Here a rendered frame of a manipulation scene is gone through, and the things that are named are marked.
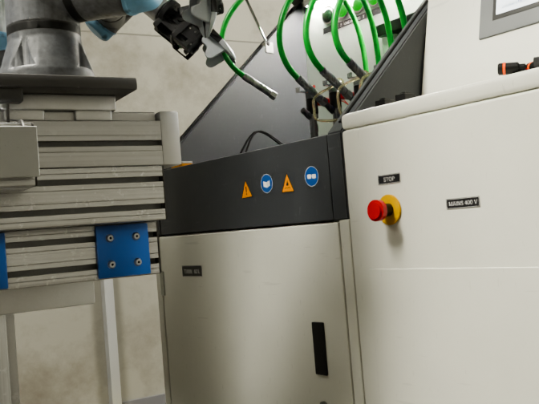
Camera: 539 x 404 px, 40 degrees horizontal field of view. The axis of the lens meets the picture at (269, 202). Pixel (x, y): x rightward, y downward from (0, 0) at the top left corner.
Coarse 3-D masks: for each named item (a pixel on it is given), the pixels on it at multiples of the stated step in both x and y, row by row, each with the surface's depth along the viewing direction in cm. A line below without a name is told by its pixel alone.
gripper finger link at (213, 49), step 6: (210, 36) 178; (204, 42) 178; (210, 42) 178; (216, 42) 178; (222, 42) 177; (210, 48) 178; (216, 48) 178; (222, 48) 178; (228, 48) 178; (210, 54) 177; (216, 54) 177; (228, 54) 179
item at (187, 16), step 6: (192, 0) 160; (198, 0) 161; (186, 12) 159; (186, 18) 158; (192, 18) 159; (198, 18) 160; (198, 24) 160; (204, 24) 160; (204, 30) 159; (204, 36) 160
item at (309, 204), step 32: (224, 160) 162; (256, 160) 154; (288, 160) 146; (320, 160) 139; (192, 192) 173; (224, 192) 163; (256, 192) 154; (320, 192) 139; (192, 224) 173; (224, 224) 163; (256, 224) 155
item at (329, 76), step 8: (312, 0) 158; (312, 8) 157; (384, 8) 172; (384, 16) 172; (304, 24) 156; (384, 24) 173; (304, 32) 156; (304, 40) 156; (392, 40) 173; (312, 56) 157; (320, 64) 158; (320, 72) 159; (328, 72) 159; (328, 80) 160; (336, 80) 160; (336, 88) 161; (344, 88) 161; (344, 96) 162
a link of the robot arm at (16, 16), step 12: (12, 0) 116; (24, 0) 115; (36, 0) 115; (48, 0) 115; (60, 0) 115; (12, 12) 116; (24, 12) 115; (36, 12) 115; (48, 12) 115; (60, 12) 117; (72, 12) 117
